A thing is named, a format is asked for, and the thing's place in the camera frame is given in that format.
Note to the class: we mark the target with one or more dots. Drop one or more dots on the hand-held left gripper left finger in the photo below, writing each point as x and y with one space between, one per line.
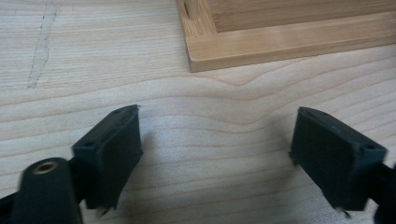
115 155

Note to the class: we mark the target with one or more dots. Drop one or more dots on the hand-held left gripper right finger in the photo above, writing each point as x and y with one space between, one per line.
330 158

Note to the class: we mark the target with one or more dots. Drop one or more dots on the wooden three-tier shoe rack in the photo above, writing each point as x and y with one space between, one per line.
280 46

